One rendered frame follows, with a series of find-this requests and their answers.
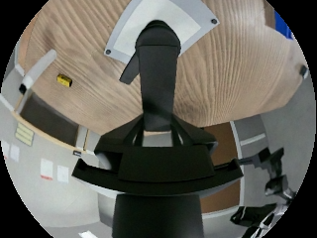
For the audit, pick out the blue square bin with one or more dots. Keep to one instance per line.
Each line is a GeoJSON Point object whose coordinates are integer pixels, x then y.
{"type": "Point", "coordinates": [281, 26]}

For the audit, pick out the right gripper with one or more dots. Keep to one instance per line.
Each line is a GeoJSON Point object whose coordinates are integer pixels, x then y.
{"type": "Point", "coordinates": [265, 213]}

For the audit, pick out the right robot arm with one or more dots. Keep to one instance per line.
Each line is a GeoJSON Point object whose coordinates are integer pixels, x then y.
{"type": "Point", "coordinates": [282, 189]}

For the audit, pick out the white bottle with black cap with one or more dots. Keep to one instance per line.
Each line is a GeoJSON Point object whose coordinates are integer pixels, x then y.
{"type": "Point", "coordinates": [36, 70]}

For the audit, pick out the small yellow rectangular block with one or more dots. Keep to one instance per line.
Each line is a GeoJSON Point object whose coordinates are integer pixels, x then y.
{"type": "Point", "coordinates": [64, 80]}

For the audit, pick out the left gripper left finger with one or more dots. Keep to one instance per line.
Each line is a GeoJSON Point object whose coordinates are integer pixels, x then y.
{"type": "Point", "coordinates": [126, 133]}

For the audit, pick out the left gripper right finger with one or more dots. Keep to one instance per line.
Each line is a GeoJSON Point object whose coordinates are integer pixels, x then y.
{"type": "Point", "coordinates": [190, 135]}

